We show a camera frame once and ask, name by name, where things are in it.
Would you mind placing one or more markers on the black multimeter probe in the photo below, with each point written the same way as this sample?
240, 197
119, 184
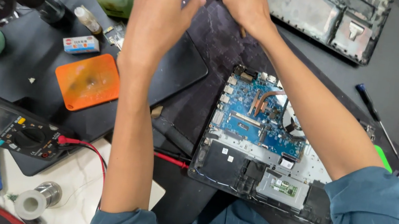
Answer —
174, 154

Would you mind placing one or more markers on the blue laptop motherboard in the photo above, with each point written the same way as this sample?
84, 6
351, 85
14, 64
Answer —
253, 119

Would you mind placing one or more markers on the white marble-look board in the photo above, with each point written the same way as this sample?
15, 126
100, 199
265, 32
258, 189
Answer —
71, 187

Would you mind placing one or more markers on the small loose circuit board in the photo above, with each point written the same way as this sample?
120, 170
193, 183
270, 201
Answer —
115, 36

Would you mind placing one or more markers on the grey laptop bottom cover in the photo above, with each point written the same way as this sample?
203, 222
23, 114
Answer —
322, 16

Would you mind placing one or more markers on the orange silicone mat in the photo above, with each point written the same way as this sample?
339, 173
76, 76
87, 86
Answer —
86, 81

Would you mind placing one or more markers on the black digital multimeter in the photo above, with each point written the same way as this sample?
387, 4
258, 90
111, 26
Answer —
6, 127

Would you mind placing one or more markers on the person's left hand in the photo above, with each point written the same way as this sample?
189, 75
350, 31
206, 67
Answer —
153, 23

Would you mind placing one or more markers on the black blue-capped screwdriver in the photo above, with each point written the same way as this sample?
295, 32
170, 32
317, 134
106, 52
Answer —
370, 106

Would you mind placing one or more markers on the metal laptop hinge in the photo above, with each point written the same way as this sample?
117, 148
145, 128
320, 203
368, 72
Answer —
368, 130

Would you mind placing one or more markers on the small clear dropper bottle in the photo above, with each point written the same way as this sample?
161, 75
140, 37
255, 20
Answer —
87, 19

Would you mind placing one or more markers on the person's right hand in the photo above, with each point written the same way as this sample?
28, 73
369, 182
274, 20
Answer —
247, 5

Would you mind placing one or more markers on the red multimeter probe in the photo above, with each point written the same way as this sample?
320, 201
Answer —
171, 160

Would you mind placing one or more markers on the small white blue box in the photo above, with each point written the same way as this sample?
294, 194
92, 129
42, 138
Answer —
81, 44

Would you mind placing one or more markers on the black plastic strip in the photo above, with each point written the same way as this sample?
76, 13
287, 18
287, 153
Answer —
176, 138

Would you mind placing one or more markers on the small beige scrap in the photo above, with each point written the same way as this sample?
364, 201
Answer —
156, 112

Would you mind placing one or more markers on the open laptop base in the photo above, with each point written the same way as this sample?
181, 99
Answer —
238, 168

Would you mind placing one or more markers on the green plastic pry tool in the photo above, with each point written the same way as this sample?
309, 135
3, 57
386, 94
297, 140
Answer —
384, 158

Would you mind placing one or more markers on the black rectangular pad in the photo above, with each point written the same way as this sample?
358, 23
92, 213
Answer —
44, 74

